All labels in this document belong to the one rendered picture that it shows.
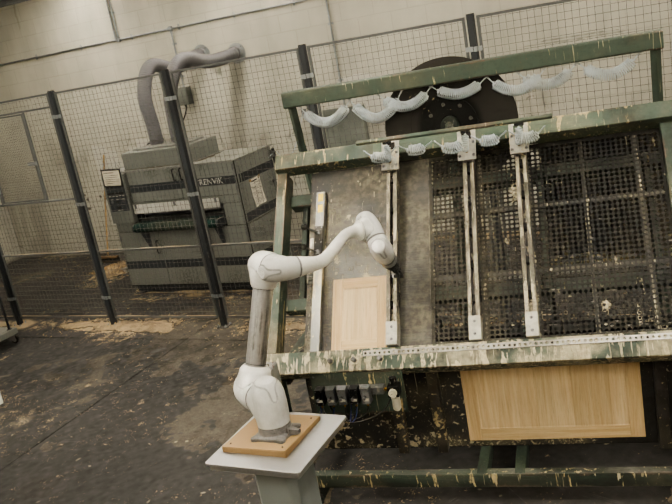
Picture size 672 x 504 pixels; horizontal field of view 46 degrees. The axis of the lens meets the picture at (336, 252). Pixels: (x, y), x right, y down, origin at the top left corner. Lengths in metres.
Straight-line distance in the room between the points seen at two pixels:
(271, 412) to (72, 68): 8.57
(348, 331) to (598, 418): 1.37
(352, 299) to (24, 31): 8.65
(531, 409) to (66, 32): 8.82
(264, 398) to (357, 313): 0.87
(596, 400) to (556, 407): 0.20
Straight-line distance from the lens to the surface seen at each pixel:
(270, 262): 3.59
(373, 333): 4.19
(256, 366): 3.81
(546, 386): 4.31
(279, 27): 9.66
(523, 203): 4.27
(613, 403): 4.35
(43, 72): 12.03
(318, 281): 4.36
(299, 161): 4.66
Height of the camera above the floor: 2.51
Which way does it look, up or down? 15 degrees down
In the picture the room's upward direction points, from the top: 11 degrees counter-clockwise
